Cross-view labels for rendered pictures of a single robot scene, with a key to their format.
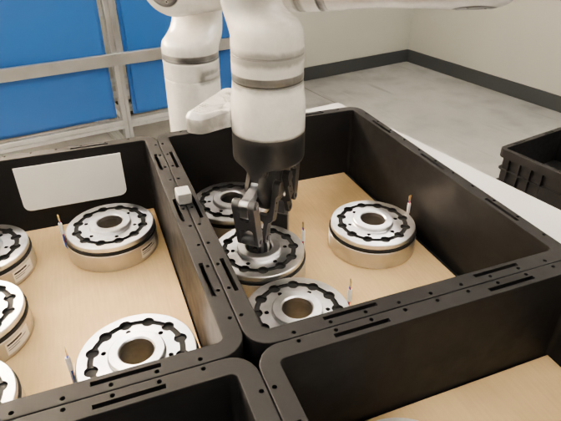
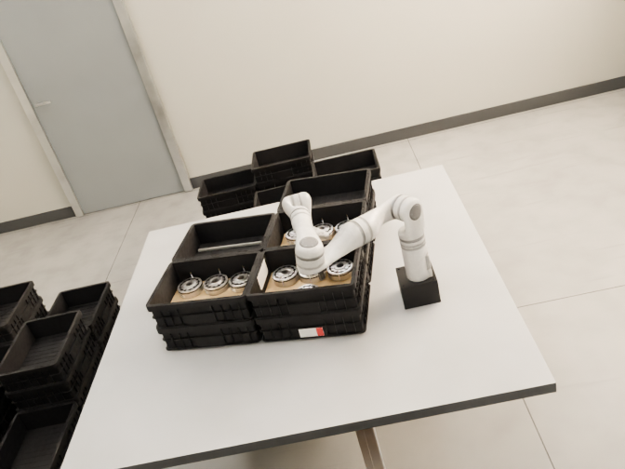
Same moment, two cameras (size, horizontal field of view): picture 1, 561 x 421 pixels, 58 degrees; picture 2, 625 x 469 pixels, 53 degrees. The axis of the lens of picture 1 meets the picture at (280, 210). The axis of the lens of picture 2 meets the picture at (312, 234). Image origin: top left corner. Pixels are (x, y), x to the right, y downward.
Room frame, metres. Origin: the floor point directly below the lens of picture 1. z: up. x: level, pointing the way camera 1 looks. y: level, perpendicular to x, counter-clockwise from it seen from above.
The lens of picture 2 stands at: (1.72, -1.57, 2.18)
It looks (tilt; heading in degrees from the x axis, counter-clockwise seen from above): 30 degrees down; 127
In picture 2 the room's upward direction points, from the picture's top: 15 degrees counter-clockwise
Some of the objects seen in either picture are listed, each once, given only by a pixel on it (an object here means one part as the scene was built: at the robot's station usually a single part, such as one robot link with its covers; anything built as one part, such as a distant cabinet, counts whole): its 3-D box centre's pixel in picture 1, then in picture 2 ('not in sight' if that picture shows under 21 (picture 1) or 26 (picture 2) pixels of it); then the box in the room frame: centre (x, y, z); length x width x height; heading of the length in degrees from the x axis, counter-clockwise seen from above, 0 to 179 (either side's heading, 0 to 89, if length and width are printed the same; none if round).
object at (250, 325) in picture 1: (322, 191); (305, 269); (0.49, -0.05, 0.92); 0.40 x 0.30 x 0.02; 21
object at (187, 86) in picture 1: (194, 106); (415, 255); (0.84, 0.15, 0.89); 0.09 x 0.09 x 0.17; 31
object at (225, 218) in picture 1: (231, 201); (339, 266); (0.56, 0.06, 0.86); 0.10 x 0.10 x 0.01
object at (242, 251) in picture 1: (259, 247); not in sight; (0.46, 0.02, 0.86); 0.05 x 0.05 x 0.01
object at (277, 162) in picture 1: (269, 163); not in sight; (0.49, 0.01, 0.95); 0.08 x 0.08 x 0.09
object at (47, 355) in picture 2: not in sight; (59, 376); (-0.86, -0.43, 0.37); 0.40 x 0.30 x 0.45; 121
